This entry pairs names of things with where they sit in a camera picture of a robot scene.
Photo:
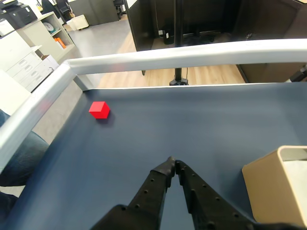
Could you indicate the red cube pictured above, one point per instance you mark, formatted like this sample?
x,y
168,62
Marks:
x,y
99,110

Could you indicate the black office chair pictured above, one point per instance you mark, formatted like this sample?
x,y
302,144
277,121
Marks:
x,y
120,8

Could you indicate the white table rail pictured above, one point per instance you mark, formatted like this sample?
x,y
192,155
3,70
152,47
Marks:
x,y
168,58

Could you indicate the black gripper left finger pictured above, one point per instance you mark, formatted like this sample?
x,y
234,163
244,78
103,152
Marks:
x,y
153,191

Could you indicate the orange books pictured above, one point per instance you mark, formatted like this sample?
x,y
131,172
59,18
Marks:
x,y
60,43

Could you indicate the beige shelf cabinet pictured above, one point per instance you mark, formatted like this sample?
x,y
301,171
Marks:
x,y
45,40

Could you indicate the white drawer cabinet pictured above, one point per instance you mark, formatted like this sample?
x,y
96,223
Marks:
x,y
16,62

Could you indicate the white cardboard box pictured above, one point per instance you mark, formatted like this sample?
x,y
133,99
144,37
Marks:
x,y
78,22

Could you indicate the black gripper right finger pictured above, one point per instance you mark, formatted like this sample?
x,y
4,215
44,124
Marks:
x,y
204,203

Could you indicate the black monitor stand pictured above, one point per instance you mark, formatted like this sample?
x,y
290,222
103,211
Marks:
x,y
178,76

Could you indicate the person's leg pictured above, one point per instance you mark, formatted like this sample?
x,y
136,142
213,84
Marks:
x,y
24,158

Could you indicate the tan metal box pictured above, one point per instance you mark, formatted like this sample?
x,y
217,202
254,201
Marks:
x,y
266,187

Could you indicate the black printer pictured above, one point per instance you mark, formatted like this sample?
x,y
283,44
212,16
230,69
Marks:
x,y
19,14

